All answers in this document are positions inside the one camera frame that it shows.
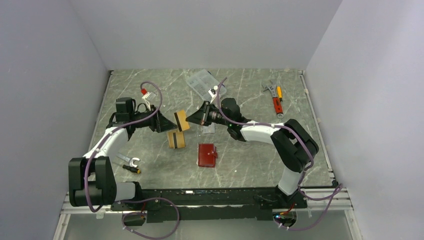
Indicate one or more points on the single gold credit card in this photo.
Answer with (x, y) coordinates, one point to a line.
(181, 122)

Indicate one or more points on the gold credit card stack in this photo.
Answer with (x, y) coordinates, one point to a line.
(176, 139)

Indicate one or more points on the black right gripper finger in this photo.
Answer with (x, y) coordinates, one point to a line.
(199, 122)
(201, 115)

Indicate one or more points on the red leather card holder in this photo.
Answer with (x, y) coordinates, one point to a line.
(207, 155)

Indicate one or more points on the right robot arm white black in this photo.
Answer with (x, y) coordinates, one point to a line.
(292, 142)

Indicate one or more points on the clear plastic screw box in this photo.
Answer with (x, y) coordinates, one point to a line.
(201, 82)

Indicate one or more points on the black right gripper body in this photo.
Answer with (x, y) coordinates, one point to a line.
(215, 115)

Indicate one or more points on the black yellow screwdriver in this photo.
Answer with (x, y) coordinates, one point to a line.
(131, 169)

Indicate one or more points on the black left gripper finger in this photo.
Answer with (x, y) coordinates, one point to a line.
(162, 129)
(164, 122)

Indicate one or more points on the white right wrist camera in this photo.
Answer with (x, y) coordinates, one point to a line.
(213, 92)

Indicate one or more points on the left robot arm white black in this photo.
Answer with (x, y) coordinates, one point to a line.
(91, 180)

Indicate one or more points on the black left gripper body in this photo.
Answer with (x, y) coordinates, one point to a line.
(151, 122)

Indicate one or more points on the silver VIP credit card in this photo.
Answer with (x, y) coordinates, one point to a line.
(210, 129)

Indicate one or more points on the red adjustable wrench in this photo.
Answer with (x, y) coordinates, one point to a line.
(278, 107)

